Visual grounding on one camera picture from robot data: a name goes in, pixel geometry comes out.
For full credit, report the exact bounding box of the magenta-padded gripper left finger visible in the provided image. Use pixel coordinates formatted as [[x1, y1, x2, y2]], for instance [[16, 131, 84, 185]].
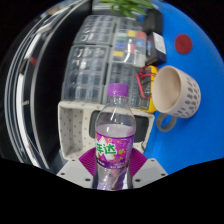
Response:
[[56, 147, 100, 190]]

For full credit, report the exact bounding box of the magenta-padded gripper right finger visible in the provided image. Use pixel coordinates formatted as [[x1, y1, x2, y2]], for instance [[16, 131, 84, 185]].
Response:
[[128, 147, 169, 190]]

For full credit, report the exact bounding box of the clear bottle with purple label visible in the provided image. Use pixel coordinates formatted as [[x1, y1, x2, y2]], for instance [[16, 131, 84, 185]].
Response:
[[94, 83, 137, 191]]

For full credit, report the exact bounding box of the white pegboard bin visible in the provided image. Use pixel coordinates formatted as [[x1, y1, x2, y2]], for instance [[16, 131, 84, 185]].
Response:
[[57, 100, 156, 162]]

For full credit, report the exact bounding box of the beige mug with dotted pattern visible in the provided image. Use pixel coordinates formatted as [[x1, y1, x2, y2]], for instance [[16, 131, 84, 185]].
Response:
[[151, 65, 202, 133]]

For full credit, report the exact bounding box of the dark grey shelf unit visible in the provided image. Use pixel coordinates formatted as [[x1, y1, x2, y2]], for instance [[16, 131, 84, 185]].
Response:
[[3, 6, 93, 168]]

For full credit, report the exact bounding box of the grey small-drawer cabinet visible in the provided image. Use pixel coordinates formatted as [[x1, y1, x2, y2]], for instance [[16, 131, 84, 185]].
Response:
[[61, 44, 111, 104], [103, 63, 148, 112], [73, 14, 118, 47]]

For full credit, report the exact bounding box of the black box with white label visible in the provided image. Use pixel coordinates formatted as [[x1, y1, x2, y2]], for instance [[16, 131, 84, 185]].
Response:
[[145, 31, 168, 67]]

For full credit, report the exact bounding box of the clear organizer with coloured parts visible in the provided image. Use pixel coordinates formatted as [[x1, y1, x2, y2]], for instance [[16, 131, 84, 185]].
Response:
[[111, 28, 148, 68]]

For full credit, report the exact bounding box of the flat round red coaster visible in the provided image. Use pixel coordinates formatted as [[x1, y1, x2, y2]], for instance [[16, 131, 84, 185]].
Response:
[[174, 33, 194, 55]]

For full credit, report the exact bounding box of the black zip case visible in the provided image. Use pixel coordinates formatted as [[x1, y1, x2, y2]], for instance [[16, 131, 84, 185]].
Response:
[[143, 8, 164, 36]]

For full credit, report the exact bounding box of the green potted plant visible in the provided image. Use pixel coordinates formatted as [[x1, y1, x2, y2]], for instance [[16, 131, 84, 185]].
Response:
[[99, 0, 158, 18]]

